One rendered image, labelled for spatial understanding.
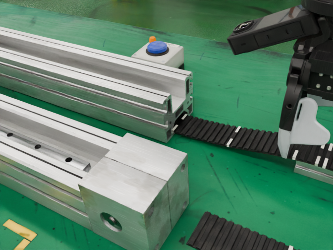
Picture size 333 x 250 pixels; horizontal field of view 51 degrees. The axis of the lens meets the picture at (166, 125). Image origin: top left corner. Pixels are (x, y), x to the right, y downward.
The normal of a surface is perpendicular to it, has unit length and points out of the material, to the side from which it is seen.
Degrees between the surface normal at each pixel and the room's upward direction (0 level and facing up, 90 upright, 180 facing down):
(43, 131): 90
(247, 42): 94
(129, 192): 0
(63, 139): 90
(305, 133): 73
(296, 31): 94
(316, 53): 0
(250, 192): 0
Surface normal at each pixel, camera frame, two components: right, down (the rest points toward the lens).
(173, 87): -0.50, 0.57
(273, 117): -0.06, -0.77
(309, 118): -0.50, 0.33
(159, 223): 0.86, 0.28
